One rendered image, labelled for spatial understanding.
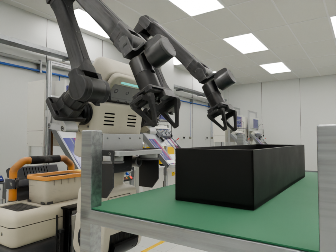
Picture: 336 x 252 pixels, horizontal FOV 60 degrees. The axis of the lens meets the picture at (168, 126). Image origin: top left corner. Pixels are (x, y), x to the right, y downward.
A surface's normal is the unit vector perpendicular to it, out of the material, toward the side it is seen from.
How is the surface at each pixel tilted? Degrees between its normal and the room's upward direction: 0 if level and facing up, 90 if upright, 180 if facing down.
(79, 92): 90
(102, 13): 88
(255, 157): 90
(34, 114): 90
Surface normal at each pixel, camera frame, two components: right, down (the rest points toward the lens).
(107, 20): -0.54, -0.09
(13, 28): 0.83, -0.03
